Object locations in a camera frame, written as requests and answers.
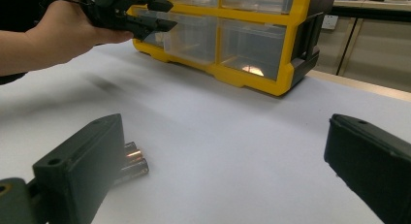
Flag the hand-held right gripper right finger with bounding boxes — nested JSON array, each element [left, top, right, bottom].
[[324, 112, 411, 224]]

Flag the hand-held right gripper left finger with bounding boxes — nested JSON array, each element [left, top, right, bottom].
[[32, 112, 127, 224]]

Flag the black gold battery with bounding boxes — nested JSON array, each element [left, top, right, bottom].
[[113, 157, 150, 187], [125, 148, 143, 164]]

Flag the yellow black drawer organizer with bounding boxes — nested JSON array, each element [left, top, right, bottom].
[[127, 0, 337, 97]]

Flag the rows of clear organizer drawers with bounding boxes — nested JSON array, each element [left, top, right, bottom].
[[168, 0, 296, 82]]

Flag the left hand-held gripper black cable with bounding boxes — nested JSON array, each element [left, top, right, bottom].
[[47, 0, 89, 7]]

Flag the white wall socket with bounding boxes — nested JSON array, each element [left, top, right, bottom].
[[321, 14, 339, 31]]

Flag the black horizontal wall bar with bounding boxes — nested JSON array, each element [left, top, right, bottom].
[[329, 5, 411, 24]]

